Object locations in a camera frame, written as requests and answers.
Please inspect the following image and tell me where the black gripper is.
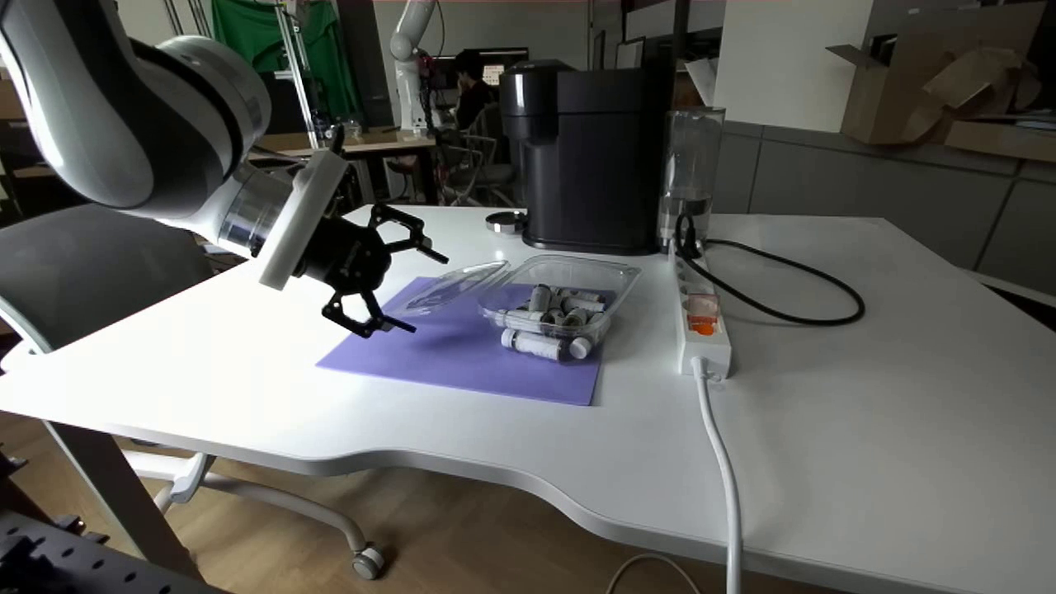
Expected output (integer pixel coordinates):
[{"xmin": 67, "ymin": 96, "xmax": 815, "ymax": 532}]
[{"xmin": 295, "ymin": 200, "xmax": 451, "ymax": 335}]

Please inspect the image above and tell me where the clear plastic box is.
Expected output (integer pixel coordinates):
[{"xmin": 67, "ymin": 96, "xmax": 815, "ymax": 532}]
[{"xmin": 405, "ymin": 253, "xmax": 636, "ymax": 335}]

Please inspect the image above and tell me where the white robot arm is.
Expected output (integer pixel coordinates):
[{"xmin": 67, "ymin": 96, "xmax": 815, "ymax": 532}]
[{"xmin": 0, "ymin": 0, "xmax": 433, "ymax": 335}]

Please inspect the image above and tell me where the cardboard box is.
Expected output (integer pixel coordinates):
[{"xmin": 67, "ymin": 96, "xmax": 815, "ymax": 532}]
[{"xmin": 829, "ymin": 0, "xmax": 1046, "ymax": 148}]

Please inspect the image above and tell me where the purple paper sheet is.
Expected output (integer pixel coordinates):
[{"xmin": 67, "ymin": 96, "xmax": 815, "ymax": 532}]
[{"xmin": 317, "ymin": 277, "xmax": 605, "ymax": 405}]

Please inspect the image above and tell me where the white batteries pile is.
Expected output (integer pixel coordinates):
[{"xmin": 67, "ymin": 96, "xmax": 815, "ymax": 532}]
[{"xmin": 488, "ymin": 283, "xmax": 611, "ymax": 362}]

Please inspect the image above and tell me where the black coffee machine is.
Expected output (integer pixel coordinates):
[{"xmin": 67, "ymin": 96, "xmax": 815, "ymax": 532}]
[{"xmin": 501, "ymin": 63, "xmax": 670, "ymax": 253}]

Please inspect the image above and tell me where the grey office chair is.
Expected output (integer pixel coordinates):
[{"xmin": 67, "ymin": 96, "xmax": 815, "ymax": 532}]
[{"xmin": 0, "ymin": 205, "xmax": 388, "ymax": 582}]

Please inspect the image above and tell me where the clear water tank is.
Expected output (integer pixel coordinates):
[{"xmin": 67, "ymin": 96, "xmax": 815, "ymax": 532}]
[{"xmin": 668, "ymin": 110, "xmax": 723, "ymax": 236}]

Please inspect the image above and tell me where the white power strip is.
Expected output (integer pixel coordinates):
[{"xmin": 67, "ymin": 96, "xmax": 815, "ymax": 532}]
[{"xmin": 675, "ymin": 261, "xmax": 732, "ymax": 381}]

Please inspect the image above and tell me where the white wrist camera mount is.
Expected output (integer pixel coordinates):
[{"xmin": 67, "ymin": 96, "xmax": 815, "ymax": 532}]
[{"xmin": 257, "ymin": 151, "xmax": 346, "ymax": 290}]

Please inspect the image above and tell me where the black power cable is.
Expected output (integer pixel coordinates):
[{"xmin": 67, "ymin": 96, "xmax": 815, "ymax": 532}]
[{"xmin": 675, "ymin": 207, "xmax": 869, "ymax": 330}]

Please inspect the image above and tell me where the white power cable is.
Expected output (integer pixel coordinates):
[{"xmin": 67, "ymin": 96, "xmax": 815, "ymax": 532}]
[{"xmin": 694, "ymin": 367, "xmax": 747, "ymax": 594}]

